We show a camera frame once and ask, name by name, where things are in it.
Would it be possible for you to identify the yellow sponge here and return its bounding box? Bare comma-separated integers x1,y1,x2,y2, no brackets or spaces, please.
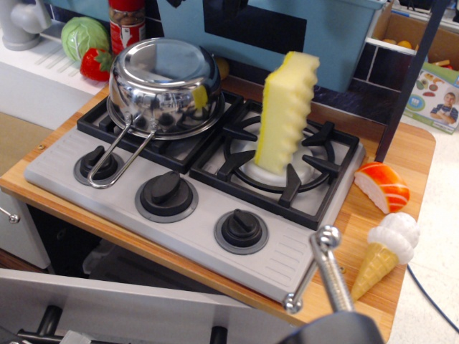
254,52,320,175

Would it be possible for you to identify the upside-down steel pot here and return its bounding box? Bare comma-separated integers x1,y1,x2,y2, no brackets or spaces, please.
87,38,225,189

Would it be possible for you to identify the grey toy stove top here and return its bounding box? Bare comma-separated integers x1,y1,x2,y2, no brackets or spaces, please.
24,93,365,302

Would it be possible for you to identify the left black burner grate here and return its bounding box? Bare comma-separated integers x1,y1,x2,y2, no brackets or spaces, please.
77,91,244,174

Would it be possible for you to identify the black burner grate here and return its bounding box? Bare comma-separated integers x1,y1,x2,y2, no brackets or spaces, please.
77,91,244,174
189,100,364,230

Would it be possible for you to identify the right black stove knob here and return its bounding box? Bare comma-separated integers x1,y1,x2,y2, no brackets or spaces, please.
214,209,269,255

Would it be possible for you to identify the black stove knob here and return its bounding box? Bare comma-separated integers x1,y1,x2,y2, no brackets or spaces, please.
214,209,269,255
74,145,123,186
135,171,199,224

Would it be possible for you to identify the middle black stove knob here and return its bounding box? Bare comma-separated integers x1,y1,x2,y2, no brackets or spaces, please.
135,171,199,224

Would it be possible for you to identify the right black burner grate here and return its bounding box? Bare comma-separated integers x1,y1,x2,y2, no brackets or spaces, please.
189,100,364,230

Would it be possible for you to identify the metal ball-end rod fixture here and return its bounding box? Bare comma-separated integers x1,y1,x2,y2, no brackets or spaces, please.
282,225,355,315

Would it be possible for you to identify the left black stove knob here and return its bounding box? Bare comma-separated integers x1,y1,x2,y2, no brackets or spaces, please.
74,145,123,186

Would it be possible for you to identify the toy salmon sushi piece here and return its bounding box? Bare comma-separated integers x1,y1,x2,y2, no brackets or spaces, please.
354,162,410,214

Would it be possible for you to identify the toy strawberry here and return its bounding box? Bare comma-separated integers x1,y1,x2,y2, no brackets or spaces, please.
80,48,113,82

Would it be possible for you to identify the light blue plastic bin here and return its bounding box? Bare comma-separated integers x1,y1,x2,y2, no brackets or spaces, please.
51,1,385,92

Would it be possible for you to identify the toy ice cream cone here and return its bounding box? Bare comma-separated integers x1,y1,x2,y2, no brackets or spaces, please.
351,212,420,301

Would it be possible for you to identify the grey oven door panel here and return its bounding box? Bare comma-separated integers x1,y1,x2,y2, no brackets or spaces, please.
1,269,296,343

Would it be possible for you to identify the red lidded nut jar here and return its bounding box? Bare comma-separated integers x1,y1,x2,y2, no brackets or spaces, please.
108,0,146,54

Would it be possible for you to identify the toy green cabbage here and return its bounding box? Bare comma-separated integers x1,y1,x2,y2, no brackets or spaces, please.
61,16,110,62

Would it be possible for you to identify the toy food set box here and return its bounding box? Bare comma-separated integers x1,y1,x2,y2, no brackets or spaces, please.
404,62,458,134

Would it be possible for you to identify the cardboard box with toys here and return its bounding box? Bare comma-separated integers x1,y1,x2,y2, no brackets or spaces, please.
371,1,458,70

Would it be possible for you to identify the white cabinet door with knob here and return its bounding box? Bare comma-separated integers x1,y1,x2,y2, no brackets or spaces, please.
1,192,51,269

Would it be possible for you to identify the grey toy faucet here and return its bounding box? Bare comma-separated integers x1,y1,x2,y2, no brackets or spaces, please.
1,0,52,51

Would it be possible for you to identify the blue cable on floor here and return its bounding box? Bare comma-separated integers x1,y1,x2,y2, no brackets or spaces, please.
406,264,459,334

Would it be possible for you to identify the dark metal stand post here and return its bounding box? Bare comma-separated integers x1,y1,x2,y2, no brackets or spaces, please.
374,0,449,162

